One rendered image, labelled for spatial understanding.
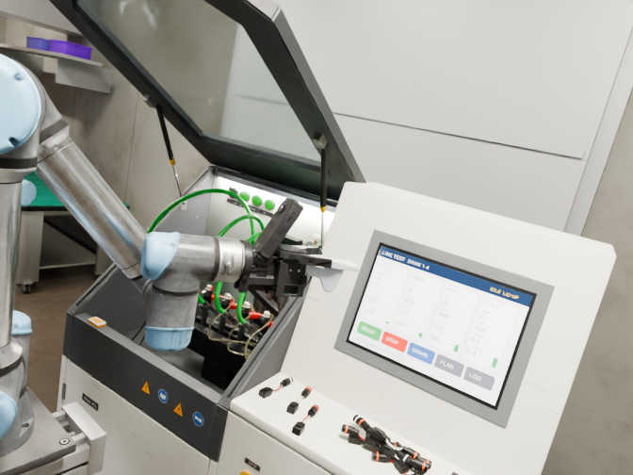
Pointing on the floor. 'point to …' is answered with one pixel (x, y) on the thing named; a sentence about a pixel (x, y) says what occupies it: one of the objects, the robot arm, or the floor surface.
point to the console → (356, 221)
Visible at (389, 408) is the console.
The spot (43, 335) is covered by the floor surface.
